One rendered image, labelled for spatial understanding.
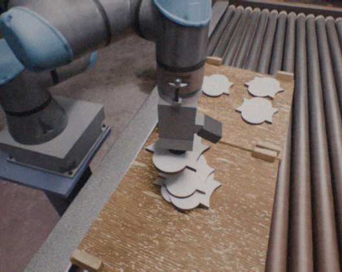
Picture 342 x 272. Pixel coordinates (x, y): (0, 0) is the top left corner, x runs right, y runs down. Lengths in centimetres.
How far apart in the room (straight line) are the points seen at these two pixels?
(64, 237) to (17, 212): 129
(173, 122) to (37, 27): 23
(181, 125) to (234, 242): 27
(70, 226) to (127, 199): 14
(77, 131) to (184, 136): 38
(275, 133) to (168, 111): 44
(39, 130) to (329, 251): 72
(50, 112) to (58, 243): 32
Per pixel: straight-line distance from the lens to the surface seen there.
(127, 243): 55
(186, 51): 35
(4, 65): 63
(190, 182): 57
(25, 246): 175
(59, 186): 75
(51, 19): 34
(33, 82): 66
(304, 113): 92
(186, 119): 41
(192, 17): 33
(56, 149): 71
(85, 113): 78
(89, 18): 35
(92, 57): 72
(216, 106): 82
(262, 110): 83
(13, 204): 193
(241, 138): 73
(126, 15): 38
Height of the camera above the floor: 144
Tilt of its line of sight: 45 degrees down
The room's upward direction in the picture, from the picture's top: straight up
